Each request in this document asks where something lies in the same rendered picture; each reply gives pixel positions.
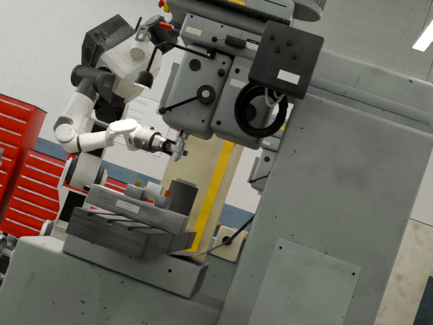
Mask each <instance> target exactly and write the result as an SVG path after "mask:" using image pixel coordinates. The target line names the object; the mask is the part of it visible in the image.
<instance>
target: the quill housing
mask: <svg viewBox="0 0 433 325"><path fill-rule="evenodd" d="M186 48H190V49H192V50H195V51H198V52H201V53H203V54H206V55H207V48H205V47H203V46H199V45H197V44H189V45H188V46H187V47H186ZM215 52H216V56H215V59H212V58H210V59H207V58H205V57H201V56H199V55H196V54H192V53H190V52H187V51H185V52H184V55H183V58H182V60H181V63H180V66H179V68H178V72H177V74H176V77H175V80H174V82H173V86H172V88H171V91H170V93H169V96H168V100H167V102H166V105H165V108H167V107H169V106H172V105H174V104H177V103H180V102H182V101H185V100H187V99H190V98H192V97H195V96H197V90H198V89H199V88H200V87H201V86H202V85H205V84H206V85H210V86H212V87H213V88H214V90H215V92H216V98H215V100H214V101H213V102H212V103H211V104H202V103H201V102H200V101H199V100H198V99H196V100H194V101H191V102H189V103H186V104H183V105H181V106H178V107H176V108H173V109H170V110H168V111H166V113H165V114H164V115H162V120H163V121H164V122H165V123H166V124H167V125H168V126H169V127H170V128H171V129H174V128H179V129H181V130H185V131H187V132H190V133H192V134H194V135H195V137H198V138H199V139H203V140H209V139H210V138H212V136H213V134H214V132H213V130H212V129H211V121H212V119H213V116H214V113H215V110H216V108H217V105H218V102H219V99H220V96H221V94H222V90H223V88H224V85H225V83H226V79H227V77H228V74H229V71H230V69H231V67H232V64H233V58H232V57H231V56H229V55H226V54H223V53H220V52H217V51H215ZM219 69H224V70H225V75H224V76H223V77H219V76H218V74H217V72H218V70H219Z"/></svg>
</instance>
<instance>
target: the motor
mask: <svg viewBox="0 0 433 325"><path fill-rule="evenodd" d="M291 1H292V2H293V3H294V19H297V20H301V21H307V22H316V21H319V20H320V18H321V16H322V12H323V9H324V7H325V4H326V1H327V0H291Z"/></svg>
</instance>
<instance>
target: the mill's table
mask: <svg viewBox="0 0 433 325"><path fill-rule="evenodd" d="M66 233H67V234H70V235H73V236H75V237H78V238H80V239H84V240H86V241H89V242H92V243H94V244H97V245H99V246H102V247H105V248H107V249H110V250H113V251H116V252H119V253H121V254H124V255H127V256H129V257H132V258H134V259H137V260H139V259H145V258H148V257H154V256H157V255H163V254H167V253H172V252H176V251H181V250H187V249H190V248H191V247H192V245H193V241H194V240H195V236H196V234H197V233H196V232H195V231H193V230H189V229H185V232H184V234H183V235H175V234H172V233H169V232H167V231H164V230H161V229H158V228H155V227H153V226H150V225H147V224H144V223H142V222H139V221H136V220H133V219H130V218H128V217H125V216H123V215H119V214H117V213H114V212H111V211H108V210H97V209H91V208H80V207H75V208H74V209H73V213H72V216H71V218H70V221H69V223H68V226H67V229H66Z"/></svg>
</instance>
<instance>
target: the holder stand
mask: <svg viewBox="0 0 433 325"><path fill-rule="evenodd" d="M196 186H197V185H196V184H193V183H191V182H188V181H185V180H182V179H179V178H177V180H173V179H172V181H171V184H170V186H169V190H168V191H170V193H169V196H168V198H170V199H172V201H171V204H170V206H169V210H171V211H173V212H177V213H180V214H182V215H185V216H188V217H189V214H190V212H191V209H192V207H193V203H194V201H195V198H196V196H197V193H198V188H196Z"/></svg>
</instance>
